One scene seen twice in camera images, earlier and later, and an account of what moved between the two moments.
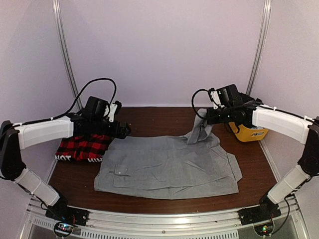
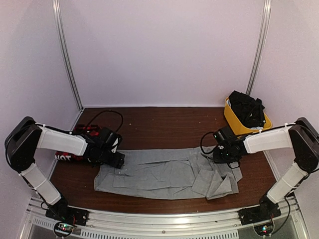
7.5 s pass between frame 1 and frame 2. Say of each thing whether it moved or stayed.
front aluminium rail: stayed
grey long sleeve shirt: moved
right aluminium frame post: stayed
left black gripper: moved
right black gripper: moved
